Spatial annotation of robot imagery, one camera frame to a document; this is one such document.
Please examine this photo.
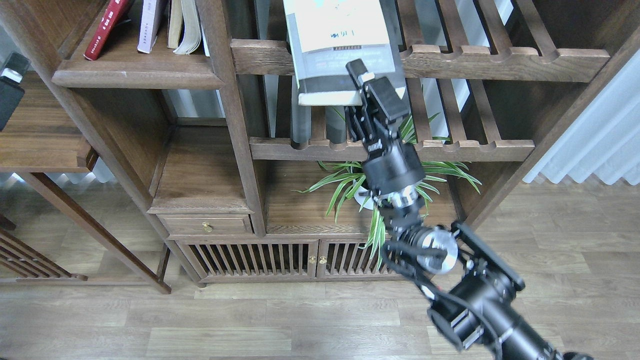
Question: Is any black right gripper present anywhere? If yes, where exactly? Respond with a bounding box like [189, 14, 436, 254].
[345, 58, 425, 196]

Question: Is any green spider plant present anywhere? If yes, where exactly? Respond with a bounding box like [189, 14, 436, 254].
[298, 105, 483, 271]

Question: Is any white pleated curtain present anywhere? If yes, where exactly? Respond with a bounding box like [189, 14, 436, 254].
[523, 52, 640, 186]

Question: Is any white plant pot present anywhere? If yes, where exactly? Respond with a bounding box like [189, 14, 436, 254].
[353, 174, 377, 211]

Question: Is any beige upright book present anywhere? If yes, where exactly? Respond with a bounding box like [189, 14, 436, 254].
[167, 0, 184, 50]

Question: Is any dark wooden bookshelf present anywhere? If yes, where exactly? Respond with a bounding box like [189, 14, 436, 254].
[1, 0, 639, 284]

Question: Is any red cover book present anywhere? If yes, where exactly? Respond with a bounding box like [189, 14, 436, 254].
[83, 0, 135, 60]

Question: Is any white lavender book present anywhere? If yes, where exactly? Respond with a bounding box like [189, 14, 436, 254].
[137, 0, 168, 54]

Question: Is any dark wooden side table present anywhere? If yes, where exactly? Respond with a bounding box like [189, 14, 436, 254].
[1, 71, 172, 294]

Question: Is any open-paged upright book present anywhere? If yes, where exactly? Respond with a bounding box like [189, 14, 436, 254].
[173, 0, 202, 55]

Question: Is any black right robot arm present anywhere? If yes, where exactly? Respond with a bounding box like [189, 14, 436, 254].
[346, 59, 590, 360]

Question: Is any yellow and black book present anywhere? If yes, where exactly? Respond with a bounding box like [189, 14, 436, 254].
[283, 0, 406, 107]

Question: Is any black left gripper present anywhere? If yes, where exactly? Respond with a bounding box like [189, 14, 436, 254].
[0, 52, 31, 132]

